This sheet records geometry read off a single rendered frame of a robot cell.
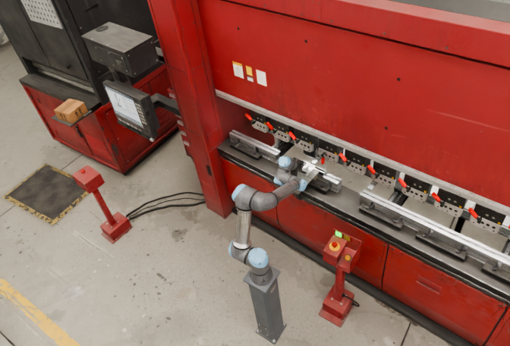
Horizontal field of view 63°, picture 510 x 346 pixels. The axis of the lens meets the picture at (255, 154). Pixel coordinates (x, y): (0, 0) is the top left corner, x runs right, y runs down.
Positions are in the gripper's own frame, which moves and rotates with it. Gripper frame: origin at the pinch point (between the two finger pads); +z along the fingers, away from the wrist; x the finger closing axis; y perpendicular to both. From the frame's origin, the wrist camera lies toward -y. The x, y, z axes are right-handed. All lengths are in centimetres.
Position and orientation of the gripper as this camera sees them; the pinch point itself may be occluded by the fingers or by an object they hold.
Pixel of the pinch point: (303, 171)
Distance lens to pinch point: 301.0
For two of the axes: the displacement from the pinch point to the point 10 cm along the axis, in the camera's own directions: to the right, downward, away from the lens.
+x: -7.6, -3.7, 5.3
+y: 4.1, -9.1, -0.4
